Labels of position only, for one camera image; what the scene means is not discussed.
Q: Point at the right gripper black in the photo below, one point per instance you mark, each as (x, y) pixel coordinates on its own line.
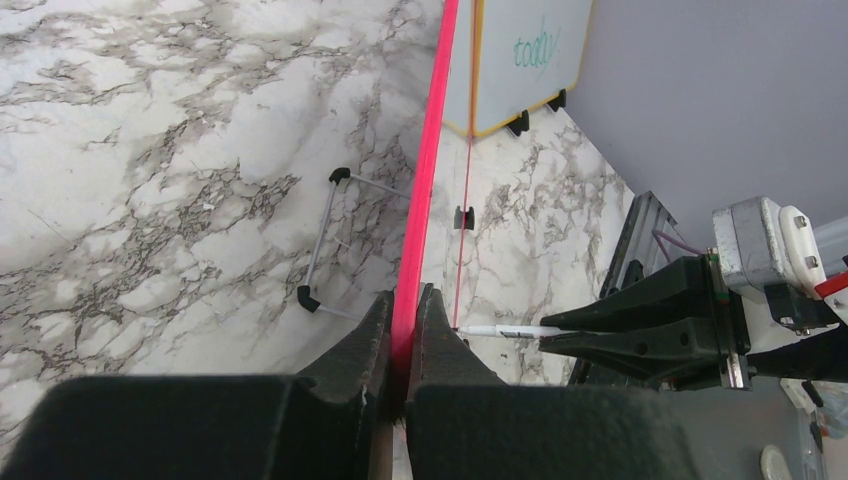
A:
(682, 327)

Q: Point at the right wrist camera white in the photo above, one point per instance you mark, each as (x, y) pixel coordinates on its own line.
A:
(761, 243)

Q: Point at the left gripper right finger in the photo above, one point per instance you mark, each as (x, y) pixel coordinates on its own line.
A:
(464, 422)

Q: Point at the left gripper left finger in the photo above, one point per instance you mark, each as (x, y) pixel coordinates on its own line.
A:
(323, 422)

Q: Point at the black whiteboard marker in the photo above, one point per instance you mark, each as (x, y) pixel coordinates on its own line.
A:
(510, 331)

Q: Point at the yellow framed written whiteboard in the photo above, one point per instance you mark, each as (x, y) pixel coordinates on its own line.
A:
(509, 58)

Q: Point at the red framed whiteboard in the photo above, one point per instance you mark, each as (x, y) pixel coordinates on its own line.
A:
(411, 266)

